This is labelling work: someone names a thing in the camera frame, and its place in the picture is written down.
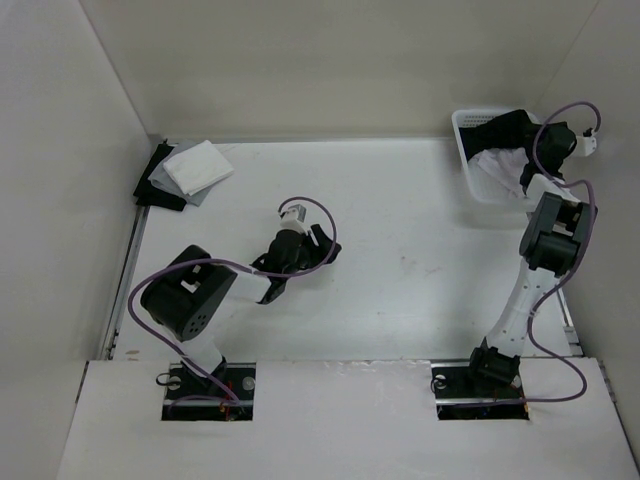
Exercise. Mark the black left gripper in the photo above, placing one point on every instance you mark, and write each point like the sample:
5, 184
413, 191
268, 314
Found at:
328, 249

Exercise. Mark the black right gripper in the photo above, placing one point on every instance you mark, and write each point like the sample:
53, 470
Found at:
544, 129

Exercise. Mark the black tank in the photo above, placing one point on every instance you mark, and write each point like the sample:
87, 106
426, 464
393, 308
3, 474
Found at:
510, 131
146, 194

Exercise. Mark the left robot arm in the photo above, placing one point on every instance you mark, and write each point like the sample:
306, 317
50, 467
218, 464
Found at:
185, 301

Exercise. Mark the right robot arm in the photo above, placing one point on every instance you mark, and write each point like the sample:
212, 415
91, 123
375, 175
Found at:
552, 248

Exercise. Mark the crumpled white tank top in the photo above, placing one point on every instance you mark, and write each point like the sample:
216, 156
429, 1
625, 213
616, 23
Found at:
506, 166

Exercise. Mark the folded white tank top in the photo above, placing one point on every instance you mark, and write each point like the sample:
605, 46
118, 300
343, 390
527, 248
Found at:
198, 168

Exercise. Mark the folded grey tank top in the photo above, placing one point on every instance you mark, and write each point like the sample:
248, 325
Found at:
160, 179

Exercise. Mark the folded black tank top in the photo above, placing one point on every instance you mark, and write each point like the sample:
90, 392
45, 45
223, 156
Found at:
146, 194

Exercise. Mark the white plastic mesh basket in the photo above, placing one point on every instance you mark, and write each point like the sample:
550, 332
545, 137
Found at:
488, 192

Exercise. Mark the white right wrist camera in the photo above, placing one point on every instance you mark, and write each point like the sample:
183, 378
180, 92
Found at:
586, 144

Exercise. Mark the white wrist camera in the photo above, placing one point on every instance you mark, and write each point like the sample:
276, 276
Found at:
586, 144
293, 218

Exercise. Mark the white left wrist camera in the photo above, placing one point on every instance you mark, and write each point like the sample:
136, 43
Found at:
293, 218

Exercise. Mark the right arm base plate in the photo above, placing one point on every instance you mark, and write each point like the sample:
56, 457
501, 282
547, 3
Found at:
458, 396

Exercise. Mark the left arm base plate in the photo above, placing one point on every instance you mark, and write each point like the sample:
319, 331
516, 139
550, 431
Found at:
190, 398

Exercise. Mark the right metal table rail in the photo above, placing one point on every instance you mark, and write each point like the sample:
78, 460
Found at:
569, 327

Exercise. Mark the metal table rail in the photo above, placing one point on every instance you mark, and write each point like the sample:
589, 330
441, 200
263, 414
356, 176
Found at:
569, 327
115, 312

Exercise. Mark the left metal table rail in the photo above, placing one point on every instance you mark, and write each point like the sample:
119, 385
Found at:
115, 312

